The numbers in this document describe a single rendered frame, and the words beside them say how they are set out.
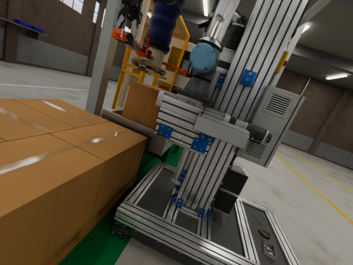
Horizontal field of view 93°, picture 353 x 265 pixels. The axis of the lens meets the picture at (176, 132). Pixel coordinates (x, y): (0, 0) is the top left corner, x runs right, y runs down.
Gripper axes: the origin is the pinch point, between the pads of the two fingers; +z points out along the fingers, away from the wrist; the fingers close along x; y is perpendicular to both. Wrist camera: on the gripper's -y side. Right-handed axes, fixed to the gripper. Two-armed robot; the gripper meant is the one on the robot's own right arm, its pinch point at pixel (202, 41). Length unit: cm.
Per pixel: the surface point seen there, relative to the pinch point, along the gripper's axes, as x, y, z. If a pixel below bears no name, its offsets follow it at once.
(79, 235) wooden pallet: -106, -12, 145
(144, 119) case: -26, -23, 87
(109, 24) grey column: 38, -128, 5
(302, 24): 245, 141, -150
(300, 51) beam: 575, 264, -223
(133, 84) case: -26, -44, 60
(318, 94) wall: 921, 563, -172
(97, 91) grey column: 38, -124, 92
